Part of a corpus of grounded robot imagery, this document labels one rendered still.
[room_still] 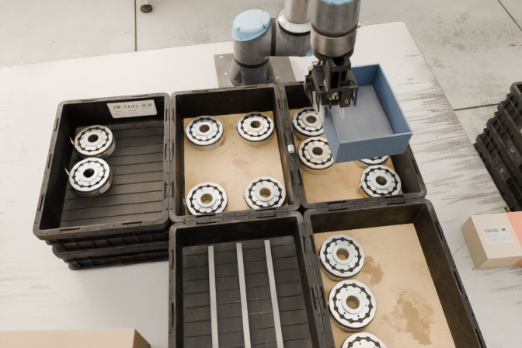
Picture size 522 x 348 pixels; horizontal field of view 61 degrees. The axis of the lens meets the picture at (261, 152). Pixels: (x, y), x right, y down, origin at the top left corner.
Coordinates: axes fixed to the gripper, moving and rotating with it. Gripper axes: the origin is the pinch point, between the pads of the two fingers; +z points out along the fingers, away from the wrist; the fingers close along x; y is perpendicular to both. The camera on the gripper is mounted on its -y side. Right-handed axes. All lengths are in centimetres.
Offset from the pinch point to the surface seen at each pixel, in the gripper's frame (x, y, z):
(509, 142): 84, -31, 79
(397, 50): 42, -60, 47
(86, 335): -57, 31, 21
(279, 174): -10.8, -3.9, 28.7
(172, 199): -36.6, 5.4, 16.3
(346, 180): 6.2, 0.5, 30.2
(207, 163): -29.5, -10.2, 27.0
